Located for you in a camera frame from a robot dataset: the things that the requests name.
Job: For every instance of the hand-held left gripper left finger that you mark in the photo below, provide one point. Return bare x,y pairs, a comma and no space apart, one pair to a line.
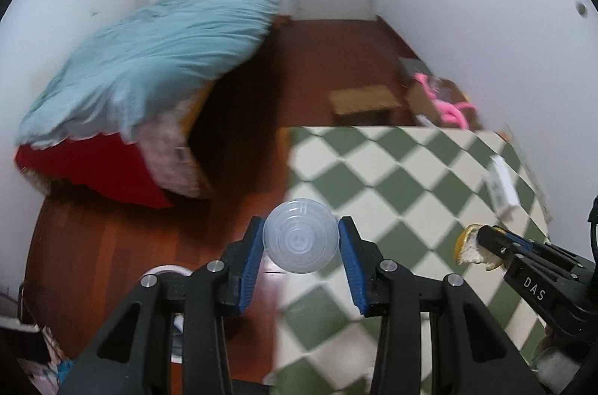
250,273

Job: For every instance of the open cardboard box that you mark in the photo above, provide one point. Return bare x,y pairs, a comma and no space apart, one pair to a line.
423,100

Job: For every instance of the long white box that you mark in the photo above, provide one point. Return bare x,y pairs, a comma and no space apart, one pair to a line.
503,187

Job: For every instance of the clear plastic cup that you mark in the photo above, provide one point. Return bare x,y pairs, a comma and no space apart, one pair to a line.
301,236

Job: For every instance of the round wall hole cover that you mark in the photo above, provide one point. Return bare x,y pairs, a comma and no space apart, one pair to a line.
581,9

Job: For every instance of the red bed sheet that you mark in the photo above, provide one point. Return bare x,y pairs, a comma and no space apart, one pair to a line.
93,170

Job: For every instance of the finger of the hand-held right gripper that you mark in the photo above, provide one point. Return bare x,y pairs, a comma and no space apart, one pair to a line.
537,249
497,241

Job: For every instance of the yellow fruit peel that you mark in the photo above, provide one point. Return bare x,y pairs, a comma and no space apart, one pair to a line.
467,247

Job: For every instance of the pink plush toy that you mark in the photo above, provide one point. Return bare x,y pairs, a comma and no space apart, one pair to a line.
448,112

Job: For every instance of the light blue blanket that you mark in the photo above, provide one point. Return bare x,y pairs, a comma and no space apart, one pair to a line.
154,49

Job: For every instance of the green checkered tablecloth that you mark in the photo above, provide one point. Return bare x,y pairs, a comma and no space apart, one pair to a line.
397,189

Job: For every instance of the patterned bed sheet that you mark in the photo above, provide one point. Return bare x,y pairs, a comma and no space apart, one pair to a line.
163,156

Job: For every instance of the person's right forearm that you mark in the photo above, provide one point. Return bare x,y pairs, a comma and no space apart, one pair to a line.
558,362

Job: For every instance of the flat cardboard piece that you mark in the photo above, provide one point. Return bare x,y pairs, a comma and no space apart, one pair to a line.
364,100

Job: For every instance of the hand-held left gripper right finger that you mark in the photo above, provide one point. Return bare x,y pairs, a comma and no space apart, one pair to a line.
355,273

